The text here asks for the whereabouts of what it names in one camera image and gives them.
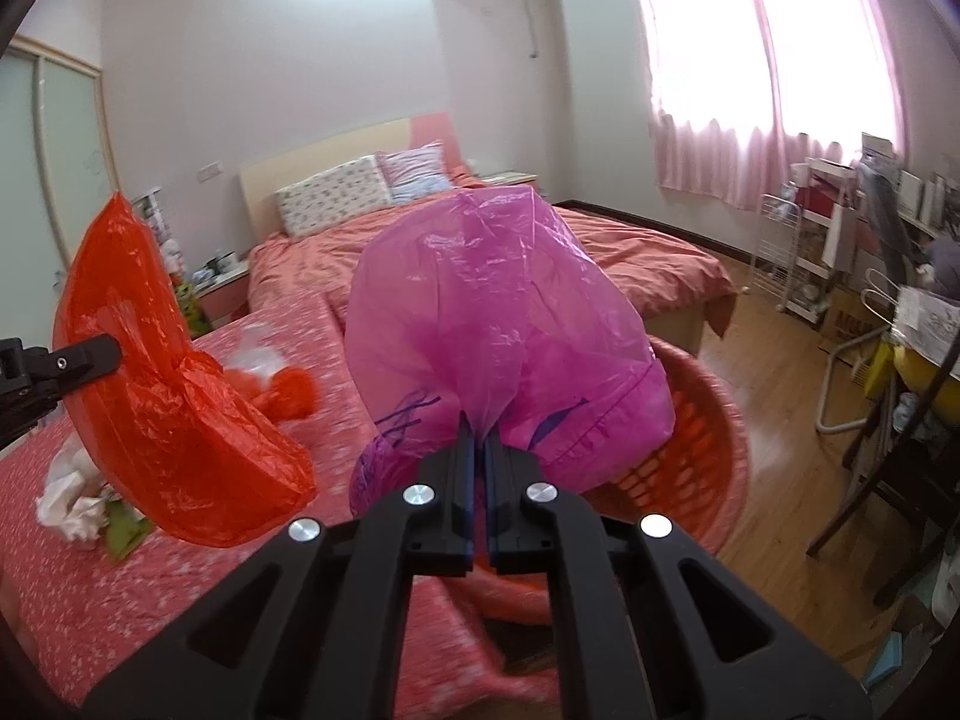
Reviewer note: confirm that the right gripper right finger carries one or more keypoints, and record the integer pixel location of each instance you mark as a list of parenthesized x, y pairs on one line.
[(646, 623)]

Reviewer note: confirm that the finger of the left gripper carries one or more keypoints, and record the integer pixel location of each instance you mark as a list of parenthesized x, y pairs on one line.
[(35, 380)]

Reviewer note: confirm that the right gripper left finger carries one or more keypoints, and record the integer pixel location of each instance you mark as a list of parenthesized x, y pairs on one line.
[(312, 625)]

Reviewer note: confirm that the orange-red plastic bag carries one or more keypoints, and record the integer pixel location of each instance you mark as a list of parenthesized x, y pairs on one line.
[(166, 429)]

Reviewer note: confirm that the magenta plastic bag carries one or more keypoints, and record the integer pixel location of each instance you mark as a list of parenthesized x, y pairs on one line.
[(483, 309)]

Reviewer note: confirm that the white crumpled tissue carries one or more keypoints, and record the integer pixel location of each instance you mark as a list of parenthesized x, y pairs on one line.
[(75, 496)]

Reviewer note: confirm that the orange plastic laundry basket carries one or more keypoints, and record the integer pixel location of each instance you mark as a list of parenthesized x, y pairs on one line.
[(699, 478)]

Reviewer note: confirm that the plush toy display tube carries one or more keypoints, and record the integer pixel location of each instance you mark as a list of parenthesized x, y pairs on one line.
[(150, 213)]

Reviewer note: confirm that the pink bedside table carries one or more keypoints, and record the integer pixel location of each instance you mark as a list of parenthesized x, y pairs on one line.
[(226, 298)]

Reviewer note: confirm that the sliding wardrobe with flowers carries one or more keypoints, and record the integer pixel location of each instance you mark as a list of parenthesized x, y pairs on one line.
[(57, 173)]

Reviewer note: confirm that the small red crumpled bag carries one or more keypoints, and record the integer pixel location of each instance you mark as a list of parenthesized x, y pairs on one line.
[(289, 395)]

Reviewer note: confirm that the beige pink headboard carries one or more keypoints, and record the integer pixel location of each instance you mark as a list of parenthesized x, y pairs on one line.
[(260, 181)]

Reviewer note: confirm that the dark wooden chair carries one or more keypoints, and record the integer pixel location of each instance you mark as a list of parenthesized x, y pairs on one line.
[(894, 464)]

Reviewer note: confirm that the salmon duvet bed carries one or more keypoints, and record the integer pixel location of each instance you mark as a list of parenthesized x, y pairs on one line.
[(659, 274)]

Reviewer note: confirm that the white floral pillow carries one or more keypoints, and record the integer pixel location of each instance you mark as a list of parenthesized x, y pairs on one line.
[(332, 197)]

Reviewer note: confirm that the pink striped pillow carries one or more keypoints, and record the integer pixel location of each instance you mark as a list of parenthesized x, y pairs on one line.
[(415, 173)]

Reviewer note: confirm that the cluttered desk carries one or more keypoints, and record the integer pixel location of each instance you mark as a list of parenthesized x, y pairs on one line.
[(910, 224)]

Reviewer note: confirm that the pink window curtain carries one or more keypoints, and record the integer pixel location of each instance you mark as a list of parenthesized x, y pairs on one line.
[(740, 90)]

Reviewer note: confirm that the white wire rack cart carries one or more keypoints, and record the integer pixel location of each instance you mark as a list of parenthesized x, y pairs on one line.
[(787, 265)]

